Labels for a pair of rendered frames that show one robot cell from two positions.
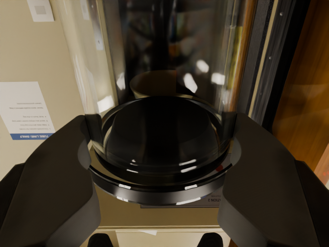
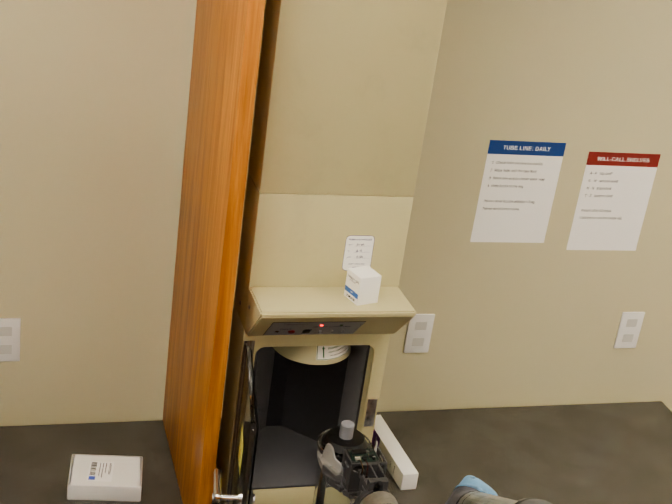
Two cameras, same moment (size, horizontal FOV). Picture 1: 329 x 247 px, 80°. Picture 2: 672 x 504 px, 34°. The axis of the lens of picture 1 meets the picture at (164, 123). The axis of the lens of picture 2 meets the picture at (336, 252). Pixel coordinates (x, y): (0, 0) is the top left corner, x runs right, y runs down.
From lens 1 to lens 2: 2.18 m
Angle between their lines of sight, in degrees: 57
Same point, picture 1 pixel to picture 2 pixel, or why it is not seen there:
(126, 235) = (402, 189)
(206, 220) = (314, 318)
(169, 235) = (345, 188)
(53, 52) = (428, 279)
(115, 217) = (388, 318)
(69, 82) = (426, 239)
